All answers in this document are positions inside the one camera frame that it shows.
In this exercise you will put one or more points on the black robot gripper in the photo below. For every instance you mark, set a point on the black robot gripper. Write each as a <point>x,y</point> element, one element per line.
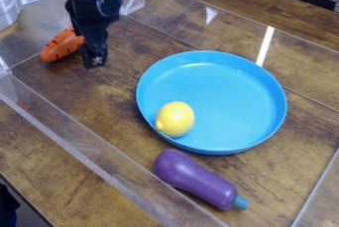
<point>91,17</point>

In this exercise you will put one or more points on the orange toy carrot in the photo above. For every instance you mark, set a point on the orange toy carrot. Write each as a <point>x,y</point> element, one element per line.
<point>64,44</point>

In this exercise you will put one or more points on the yellow toy lemon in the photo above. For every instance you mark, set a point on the yellow toy lemon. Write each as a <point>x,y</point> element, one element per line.
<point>175,119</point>

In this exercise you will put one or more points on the purple toy eggplant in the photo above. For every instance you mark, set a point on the purple toy eggplant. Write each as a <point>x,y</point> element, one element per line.
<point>176,169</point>

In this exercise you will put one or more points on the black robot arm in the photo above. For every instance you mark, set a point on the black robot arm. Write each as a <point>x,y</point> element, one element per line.
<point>91,17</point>

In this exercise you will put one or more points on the blue round tray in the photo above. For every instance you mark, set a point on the blue round tray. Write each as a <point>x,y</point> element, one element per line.
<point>236,98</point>

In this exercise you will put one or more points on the clear acrylic enclosure wall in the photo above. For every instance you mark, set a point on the clear acrylic enclosure wall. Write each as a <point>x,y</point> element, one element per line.
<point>77,150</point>

